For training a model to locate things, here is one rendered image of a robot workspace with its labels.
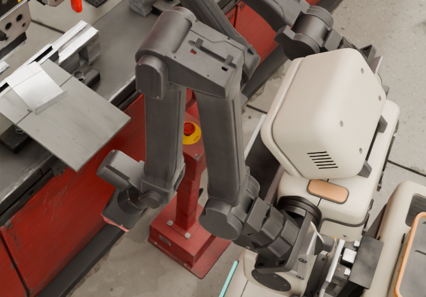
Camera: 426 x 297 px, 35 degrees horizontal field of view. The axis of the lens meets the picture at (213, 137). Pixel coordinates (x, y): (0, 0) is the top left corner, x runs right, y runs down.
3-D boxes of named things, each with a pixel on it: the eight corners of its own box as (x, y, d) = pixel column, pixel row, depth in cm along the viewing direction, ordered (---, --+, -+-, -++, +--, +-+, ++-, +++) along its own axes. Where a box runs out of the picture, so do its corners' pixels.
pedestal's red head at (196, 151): (194, 182, 184) (198, 149, 169) (149, 151, 188) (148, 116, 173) (235, 133, 194) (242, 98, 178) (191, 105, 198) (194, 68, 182)
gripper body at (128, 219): (101, 214, 132) (115, 206, 126) (125, 173, 137) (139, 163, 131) (129, 232, 133) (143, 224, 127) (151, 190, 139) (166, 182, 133)
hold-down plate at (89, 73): (15, 155, 160) (13, 149, 158) (-1, 143, 162) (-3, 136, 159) (101, 79, 174) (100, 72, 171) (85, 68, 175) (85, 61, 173)
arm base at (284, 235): (291, 271, 114) (314, 214, 121) (260, 246, 111) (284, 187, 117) (258, 273, 121) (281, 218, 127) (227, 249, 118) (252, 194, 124)
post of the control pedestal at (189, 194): (186, 232, 235) (194, 154, 189) (174, 223, 236) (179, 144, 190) (196, 220, 237) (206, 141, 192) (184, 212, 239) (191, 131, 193)
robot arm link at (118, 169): (163, 205, 118) (184, 166, 122) (110, 168, 115) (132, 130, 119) (137, 218, 127) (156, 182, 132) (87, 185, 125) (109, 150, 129)
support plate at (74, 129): (77, 172, 146) (76, 170, 145) (-8, 107, 153) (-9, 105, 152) (131, 120, 154) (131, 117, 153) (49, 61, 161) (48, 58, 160)
